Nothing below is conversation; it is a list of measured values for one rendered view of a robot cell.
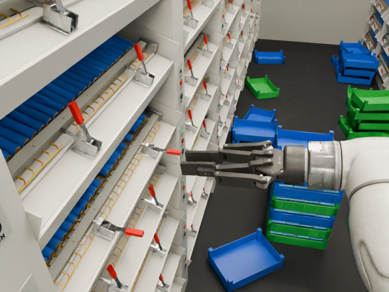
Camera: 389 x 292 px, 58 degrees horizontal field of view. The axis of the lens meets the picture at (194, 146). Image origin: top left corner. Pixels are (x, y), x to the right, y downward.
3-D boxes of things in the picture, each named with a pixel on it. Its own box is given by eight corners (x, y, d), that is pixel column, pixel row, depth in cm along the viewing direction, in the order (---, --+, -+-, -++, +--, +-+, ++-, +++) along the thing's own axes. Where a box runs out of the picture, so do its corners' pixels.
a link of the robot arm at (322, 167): (342, 160, 58) (304, 160, 59) (338, 201, 62) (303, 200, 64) (337, 131, 65) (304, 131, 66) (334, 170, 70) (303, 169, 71)
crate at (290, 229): (324, 210, 188) (327, 199, 184) (328, 239, 172) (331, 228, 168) (267, 202, 193) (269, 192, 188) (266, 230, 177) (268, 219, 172)
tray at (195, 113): (213, 93, 173) (225, 69, 165) (181, 169, 125) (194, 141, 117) (176, 76, 173) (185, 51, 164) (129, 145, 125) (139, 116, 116)
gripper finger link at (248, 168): (272, 173, 68) (273, 178, 66) (215, 178, 69) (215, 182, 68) (272, 157, 66) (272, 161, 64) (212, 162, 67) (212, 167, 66)
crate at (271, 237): (320, 220, 193) (324, 210, 188) (325, 249, 177) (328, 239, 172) (265, 212, 198) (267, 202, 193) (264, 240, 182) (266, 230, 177)
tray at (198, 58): (215, 54, 161) (227, 26, 153) (180, 121, 113) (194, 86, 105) (175, 35, 161) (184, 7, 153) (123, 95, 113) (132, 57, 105)
